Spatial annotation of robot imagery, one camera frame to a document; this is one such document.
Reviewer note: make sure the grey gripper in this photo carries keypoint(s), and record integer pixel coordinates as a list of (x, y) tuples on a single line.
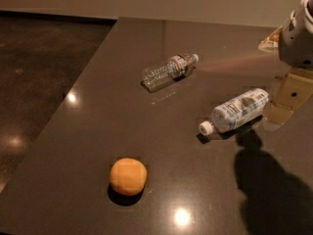
[(295, 44)]

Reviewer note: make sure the clear empty water bottle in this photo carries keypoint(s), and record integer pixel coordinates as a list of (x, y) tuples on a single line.
[(163, 74)]

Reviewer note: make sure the orange fruit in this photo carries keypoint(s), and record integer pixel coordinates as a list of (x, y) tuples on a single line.
[(128, 177)]

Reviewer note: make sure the white labelled plastic bottle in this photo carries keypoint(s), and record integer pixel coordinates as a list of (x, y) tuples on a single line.
[(235, 112)]

